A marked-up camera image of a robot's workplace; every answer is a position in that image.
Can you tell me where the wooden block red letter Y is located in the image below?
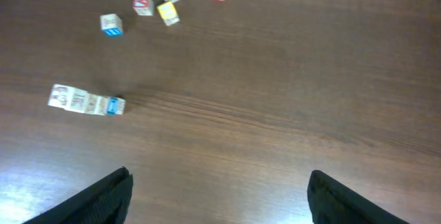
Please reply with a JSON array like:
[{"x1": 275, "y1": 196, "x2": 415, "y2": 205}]
[{"x1": 94, "y1": 95, "x2": 109, "y2": 116}]

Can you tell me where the wooden block yellow face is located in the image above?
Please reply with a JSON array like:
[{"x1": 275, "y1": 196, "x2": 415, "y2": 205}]
[{"x1": 157, "y1": 1, "x2": 180, "y2": 26}]

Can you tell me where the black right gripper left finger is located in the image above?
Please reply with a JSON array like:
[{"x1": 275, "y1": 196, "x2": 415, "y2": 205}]
[{"x1": 24, "y1": 167, "x2": 134, "y2": 224}]

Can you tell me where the wooden block yellow side engraved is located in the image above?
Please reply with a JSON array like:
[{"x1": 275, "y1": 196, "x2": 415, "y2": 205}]
[{"x1": 48, "y1": 84, "x2": 74, "y2": 109}]

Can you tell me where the wooden block green letter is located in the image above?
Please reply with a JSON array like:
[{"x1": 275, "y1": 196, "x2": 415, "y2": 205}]
[{"x1": 65, "y1": 88, "x2": 89, "y2": 114}]

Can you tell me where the wooden block red letter A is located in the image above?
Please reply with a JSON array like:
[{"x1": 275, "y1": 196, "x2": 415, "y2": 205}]
[{"x1": 132, "y1": 0, "x2": 154, "y2": 16}]

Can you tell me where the plain wooden block upper left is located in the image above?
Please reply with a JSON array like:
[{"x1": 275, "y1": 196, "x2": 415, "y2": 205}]
[{"x1": 100, "y1": 14, "x2": 123, "y2": 37}]

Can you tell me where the wooden block red side engraved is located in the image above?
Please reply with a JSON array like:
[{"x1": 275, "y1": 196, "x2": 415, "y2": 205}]
[{"x1": 84, "y1": 93, "x2": 101, "y2": 115}]

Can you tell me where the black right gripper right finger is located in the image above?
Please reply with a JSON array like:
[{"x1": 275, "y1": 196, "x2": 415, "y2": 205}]
[{"x1": 307, "y1": 170, "x2": 408, "y2": 224}]

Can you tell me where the wooden block red bottom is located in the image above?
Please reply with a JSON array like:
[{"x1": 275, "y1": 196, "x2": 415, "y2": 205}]
[{"x1": 105, "y1": 97, "x2": 126, "y2": 115}]

